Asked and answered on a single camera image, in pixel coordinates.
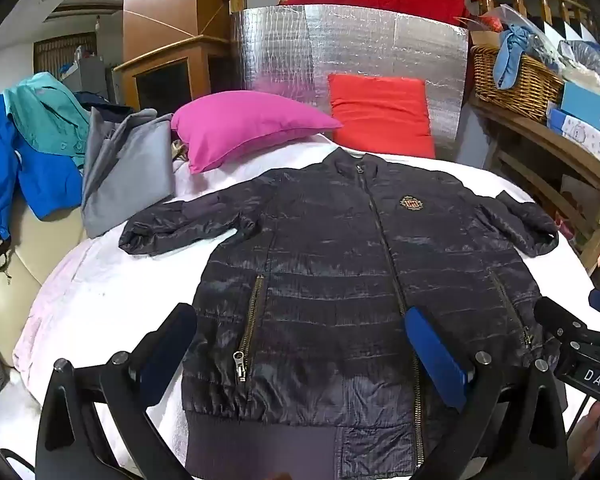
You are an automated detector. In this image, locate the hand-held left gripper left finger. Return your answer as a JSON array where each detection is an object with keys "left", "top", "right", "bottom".
[{"left": 36, "top": 302, "right": 199, "bottom": 480}]

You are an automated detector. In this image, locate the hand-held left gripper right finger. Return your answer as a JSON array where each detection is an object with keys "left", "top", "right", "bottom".
[{"left": 404, "top": 306, "right": 571, "bottom": 480}]

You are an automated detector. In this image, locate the black puffer jacket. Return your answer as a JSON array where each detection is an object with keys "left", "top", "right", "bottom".
[{"left": 118, "top": 147, "right": 561, "bottom": 480}]

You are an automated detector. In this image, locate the white pink textured blanket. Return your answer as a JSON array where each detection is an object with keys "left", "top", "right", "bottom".
[{"left": 12, "top": 132, "right": 596, "bottom": 480}]

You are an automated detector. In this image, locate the beige sofa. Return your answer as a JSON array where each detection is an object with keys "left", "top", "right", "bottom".
[{"left": 0, "top": 205, "right": 88, "bottom": 366}]

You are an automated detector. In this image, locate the wooden shelf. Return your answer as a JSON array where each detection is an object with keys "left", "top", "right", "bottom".
[{"left": 467, "top": 95, "right": 600, "bottom": 276}]

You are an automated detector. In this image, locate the grey garment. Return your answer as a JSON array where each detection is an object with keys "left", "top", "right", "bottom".
[{"left": 81, "top": 106, "right": 176, "bottom": 238}]

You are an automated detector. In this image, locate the blue jacket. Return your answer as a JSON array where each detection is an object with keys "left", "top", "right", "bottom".
[{"left": 0, "top": 94, "right": 83, "bottom": 276}]

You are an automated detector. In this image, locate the wicker basket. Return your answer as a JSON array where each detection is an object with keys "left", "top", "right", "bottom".
[{"left": 470, "top": 44, "right": 566, "bottom": 123}]

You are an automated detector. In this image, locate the pink pillow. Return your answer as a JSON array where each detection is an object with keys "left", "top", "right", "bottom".
[{"left": 171, "top": 90, "right": 344, "bottom": 175}]

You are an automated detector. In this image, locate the dark navy garment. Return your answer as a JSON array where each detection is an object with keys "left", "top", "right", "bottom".
[{"left": 75, "top": 91, "right": 133, "bottom": 117}]

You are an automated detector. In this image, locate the red pillow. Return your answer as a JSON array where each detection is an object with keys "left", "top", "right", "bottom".
[{"left": 327, "top": 74, "right": 437, "bottom": 160}]

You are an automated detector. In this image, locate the teal jacket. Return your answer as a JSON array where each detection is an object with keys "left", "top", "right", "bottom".
[{"left": 2, "top": 72, "right": 92, "bottom": 168}]

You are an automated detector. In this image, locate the light blue cloth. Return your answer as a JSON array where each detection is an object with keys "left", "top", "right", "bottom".
[{"left": 492, "top": 24, "right": 551, "bottom": 91}]

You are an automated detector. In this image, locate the wooden cabinet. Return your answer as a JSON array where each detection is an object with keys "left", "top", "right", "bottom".
[{"left": 112, "top": 0, "right": 233, "bottom": 116}]

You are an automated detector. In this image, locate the clear plastic bag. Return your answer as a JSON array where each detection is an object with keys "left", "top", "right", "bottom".
[{"left": 480, "top": 4, "right": 556, "bottom": 46}]

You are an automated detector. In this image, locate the silver foil insulation panel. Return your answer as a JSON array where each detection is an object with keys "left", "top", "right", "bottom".
[{"left": 230, "top": 4, "right": 470, "bottom": 161}]

